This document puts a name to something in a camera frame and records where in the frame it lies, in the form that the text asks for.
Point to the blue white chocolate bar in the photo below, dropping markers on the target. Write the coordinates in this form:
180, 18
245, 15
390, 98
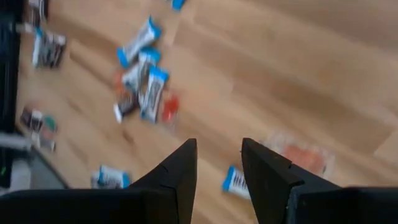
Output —
178, 3
37, 46
140, 70
234, 182
140, 40
110, 178
154, 95

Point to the silver bracket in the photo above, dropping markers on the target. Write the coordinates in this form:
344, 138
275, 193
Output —
15, 141

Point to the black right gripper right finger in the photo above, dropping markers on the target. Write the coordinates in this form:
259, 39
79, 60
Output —
264, 177

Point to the green gummy candy packet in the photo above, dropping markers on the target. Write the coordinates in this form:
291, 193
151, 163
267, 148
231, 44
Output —
50, 123

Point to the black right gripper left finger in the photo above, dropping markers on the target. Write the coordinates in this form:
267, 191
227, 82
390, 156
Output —
180, 174

